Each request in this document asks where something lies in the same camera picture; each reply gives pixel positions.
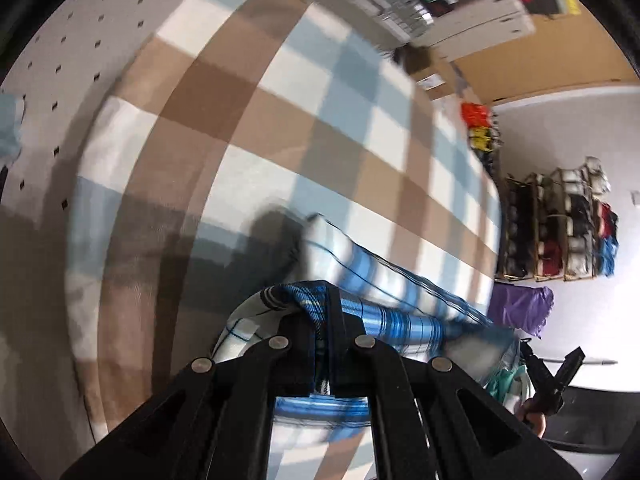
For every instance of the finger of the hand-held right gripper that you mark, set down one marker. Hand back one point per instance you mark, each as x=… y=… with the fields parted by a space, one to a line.
x=569 y=370
x=535 y=367

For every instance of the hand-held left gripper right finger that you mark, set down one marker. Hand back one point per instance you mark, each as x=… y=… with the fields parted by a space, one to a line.
x=345 y=360

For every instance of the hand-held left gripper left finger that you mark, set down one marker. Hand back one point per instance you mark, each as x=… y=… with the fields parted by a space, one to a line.
x=297 y=355

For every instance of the blue plaid shirt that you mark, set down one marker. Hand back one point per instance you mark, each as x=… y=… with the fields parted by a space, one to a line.
x=390 y=320

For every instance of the wooden shelf with clothes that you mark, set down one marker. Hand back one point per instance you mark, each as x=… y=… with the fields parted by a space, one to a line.
x=605 y=255

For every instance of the person's right hand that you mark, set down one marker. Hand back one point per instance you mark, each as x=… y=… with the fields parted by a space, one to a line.
x=536 y=421

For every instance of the green cloth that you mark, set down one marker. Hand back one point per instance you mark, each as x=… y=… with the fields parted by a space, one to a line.
x=505 y=382

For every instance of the purple bag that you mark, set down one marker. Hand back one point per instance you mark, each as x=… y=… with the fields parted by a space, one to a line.
x=520 y=305

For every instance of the checkered bed blanket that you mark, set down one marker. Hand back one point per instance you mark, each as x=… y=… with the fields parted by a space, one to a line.
x=280 y=125

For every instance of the red yellow toy pile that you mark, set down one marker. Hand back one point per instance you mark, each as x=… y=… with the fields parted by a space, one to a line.
x=472 y=115

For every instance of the closed cardboard box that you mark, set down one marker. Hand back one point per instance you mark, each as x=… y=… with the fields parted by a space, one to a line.
x=435 y=82

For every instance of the wooden door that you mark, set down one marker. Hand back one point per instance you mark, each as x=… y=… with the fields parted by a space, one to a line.
x=565 y=55

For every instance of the white cabinet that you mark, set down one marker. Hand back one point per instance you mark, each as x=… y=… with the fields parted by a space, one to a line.
x=480 y=25

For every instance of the yellow black shoe box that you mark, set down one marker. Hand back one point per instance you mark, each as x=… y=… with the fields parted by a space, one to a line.
x=570 y=2

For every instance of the light blue cloth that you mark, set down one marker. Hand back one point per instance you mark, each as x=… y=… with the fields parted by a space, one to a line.
x=10 y=125

